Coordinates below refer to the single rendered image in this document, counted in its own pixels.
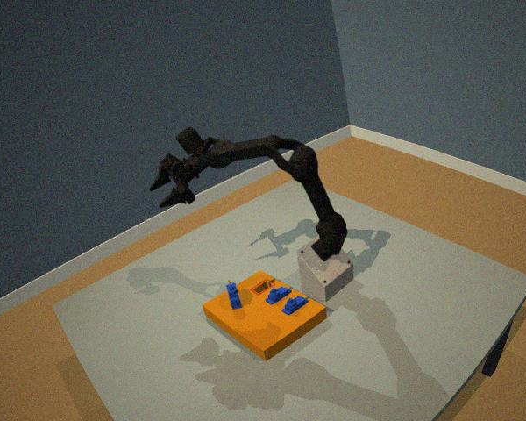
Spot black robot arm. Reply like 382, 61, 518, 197
162, 127, 348, 261

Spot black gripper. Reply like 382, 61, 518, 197
150, 157, 201, 208

